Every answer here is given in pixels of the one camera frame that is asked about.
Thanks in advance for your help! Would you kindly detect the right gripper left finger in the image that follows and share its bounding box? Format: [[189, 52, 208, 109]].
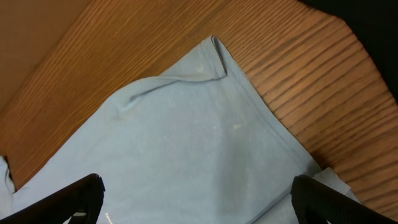
[[1, 174, 105, 224]]

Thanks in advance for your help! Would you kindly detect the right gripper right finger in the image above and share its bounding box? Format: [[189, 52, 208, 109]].
[[290, 175, 397, 224]]

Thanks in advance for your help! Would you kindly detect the light blue t-shirt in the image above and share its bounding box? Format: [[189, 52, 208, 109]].
[[1, 36, 353, 223]]

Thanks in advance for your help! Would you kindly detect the black t-shirt on right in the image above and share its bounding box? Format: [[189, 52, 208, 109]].
[[301, 0, 397, 99]]

